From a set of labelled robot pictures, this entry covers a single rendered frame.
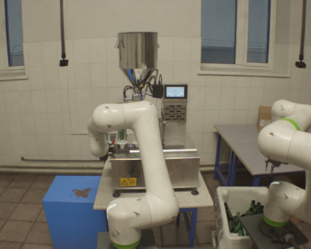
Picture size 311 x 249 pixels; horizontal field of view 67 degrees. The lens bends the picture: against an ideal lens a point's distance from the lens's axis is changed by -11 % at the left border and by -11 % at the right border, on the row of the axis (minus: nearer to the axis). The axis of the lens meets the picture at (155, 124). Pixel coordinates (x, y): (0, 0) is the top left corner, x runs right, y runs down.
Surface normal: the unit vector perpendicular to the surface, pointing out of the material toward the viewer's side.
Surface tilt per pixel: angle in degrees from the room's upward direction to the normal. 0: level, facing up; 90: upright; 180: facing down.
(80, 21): 90
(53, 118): 90
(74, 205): 90
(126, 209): 16
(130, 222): 89
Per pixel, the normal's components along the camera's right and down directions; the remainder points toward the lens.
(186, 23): 0.05, 0.31
